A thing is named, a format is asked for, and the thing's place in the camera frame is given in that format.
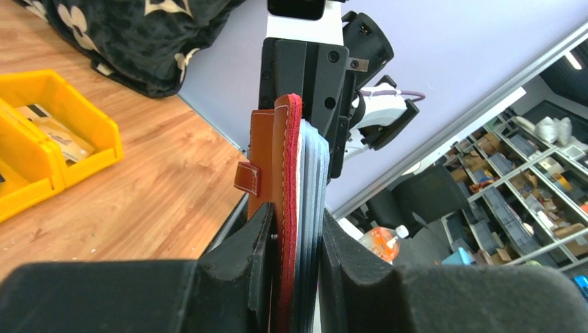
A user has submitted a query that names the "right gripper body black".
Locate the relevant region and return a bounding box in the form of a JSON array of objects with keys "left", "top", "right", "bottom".
[{"left": 258, "top": 37, "right": 356, "bottom": 179}]

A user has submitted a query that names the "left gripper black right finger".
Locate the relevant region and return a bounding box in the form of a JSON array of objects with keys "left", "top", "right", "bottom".
[{"left": 318, "top": 213, "right": 587, "bottom": 332}]

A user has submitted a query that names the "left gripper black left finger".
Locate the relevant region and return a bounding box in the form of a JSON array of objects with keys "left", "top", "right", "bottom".
[{"left": 1, "top": 203, "right": 275, "bottom": 332}]

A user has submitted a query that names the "red card holder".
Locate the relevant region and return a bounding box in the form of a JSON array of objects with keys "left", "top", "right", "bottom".
[{"left": 234, "top": 94, "right": 329, "bottom": 332}]

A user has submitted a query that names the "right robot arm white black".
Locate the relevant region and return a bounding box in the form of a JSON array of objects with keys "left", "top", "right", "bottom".
[{"left": 259, "top": 1, "right": 423, "bottom": 180}]

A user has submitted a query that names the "gold cards stack in bin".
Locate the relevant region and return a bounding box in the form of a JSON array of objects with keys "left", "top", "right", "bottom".
[{"left": 16, "top": 104, "right": 95, "bottom": 163}]

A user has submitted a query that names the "orange drink bottle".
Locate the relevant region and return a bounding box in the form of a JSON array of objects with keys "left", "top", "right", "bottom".
[{"left": 358, "top": 225, "right": 409, "bottom": 264}]

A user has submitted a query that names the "blue box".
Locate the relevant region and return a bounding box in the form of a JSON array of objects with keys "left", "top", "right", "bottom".
[{"left": 441, "top": 247, "right": 475, "bottom": 266}]

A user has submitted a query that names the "black office chair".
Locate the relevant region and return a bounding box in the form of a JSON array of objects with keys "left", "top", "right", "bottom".
[{"left": 366, "top": 165, "right": 469, "bottom": 238}]

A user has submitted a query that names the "black patterned blanket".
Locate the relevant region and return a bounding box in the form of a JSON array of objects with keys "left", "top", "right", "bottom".
[{"left": 18, "top": 0, "right": 242, "bottom": 99}]

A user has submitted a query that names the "metal storage shelf rack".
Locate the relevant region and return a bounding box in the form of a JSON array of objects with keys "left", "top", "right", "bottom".
[{"left": 440, "top": 108, "right": 587, "bottom": 278}]

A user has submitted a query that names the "middle yellow bin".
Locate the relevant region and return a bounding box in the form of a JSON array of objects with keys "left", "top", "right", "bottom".
[{"left": 1, "top": 101, "right": 65, "bottom": 221}]

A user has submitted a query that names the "yellow bin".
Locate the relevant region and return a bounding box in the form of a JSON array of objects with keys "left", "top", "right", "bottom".
[
  {"left": 1, "top": 69, "right": 123, "bottom": 187},
  {"left": 1, "top": 101, "right": 65, "bottom": 221}
]

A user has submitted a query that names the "right yellow bin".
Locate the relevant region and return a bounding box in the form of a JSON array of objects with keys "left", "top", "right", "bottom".
[{"left": 1, "top": 69, "right": 123, "bottom": 187}]

